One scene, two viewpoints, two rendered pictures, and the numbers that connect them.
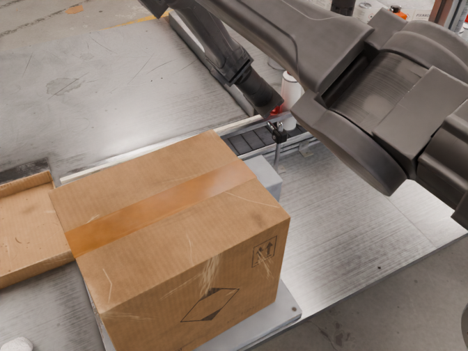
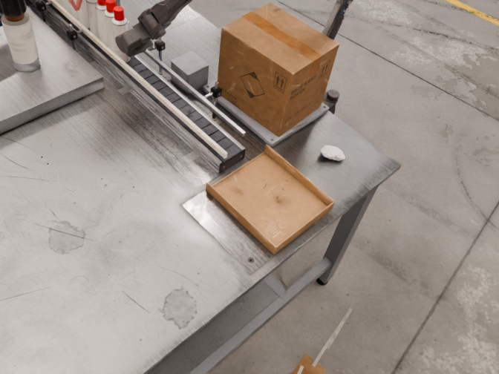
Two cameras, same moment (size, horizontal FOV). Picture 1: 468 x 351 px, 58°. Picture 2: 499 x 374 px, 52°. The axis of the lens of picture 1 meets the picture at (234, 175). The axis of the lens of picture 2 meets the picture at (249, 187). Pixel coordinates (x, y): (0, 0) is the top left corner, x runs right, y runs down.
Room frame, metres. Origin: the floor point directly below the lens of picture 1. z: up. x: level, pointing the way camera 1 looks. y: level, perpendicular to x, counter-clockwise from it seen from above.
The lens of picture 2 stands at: (0.98, 1.39, 2.06)
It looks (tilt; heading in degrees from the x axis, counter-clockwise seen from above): 51 degrees down; 247
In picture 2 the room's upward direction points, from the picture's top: 11 degrees clockwise
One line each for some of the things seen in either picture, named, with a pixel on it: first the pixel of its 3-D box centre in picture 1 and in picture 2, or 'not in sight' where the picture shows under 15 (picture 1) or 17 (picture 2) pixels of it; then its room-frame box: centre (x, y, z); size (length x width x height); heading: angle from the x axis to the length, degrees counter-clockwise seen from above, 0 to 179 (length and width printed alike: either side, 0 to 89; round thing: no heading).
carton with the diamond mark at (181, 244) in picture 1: (174, 252); (274, 69); (0.42, 0.10, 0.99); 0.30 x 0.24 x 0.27; 123
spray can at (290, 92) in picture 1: (290, 95); (120, 35); (0.90, -0.14, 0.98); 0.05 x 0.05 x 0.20
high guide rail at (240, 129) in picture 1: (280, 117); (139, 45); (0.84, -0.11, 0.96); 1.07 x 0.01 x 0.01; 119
